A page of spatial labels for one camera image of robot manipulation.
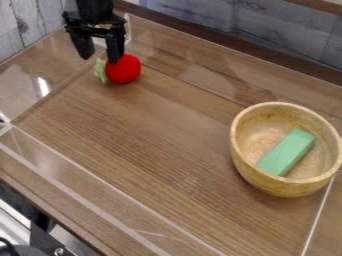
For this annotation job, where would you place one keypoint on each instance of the green rectangular block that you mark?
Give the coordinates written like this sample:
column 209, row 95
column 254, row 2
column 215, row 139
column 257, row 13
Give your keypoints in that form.
column 288, row 152

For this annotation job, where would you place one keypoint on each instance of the red plush strawberry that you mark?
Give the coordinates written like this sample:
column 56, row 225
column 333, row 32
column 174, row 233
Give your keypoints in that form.
column 122, row 72

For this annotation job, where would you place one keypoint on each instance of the black equipment with cable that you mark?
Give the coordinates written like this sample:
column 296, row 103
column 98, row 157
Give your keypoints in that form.
column 30, row 241

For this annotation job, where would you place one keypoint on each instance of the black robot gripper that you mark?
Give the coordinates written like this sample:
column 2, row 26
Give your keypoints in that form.
column 90, row 18

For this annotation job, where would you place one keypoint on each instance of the clear acrylic enclosure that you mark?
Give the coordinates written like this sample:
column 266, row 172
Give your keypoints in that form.
column 127, row 163

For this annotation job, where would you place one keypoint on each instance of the wooden bowl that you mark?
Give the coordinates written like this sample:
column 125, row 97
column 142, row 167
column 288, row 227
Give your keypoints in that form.
column 258, row 128

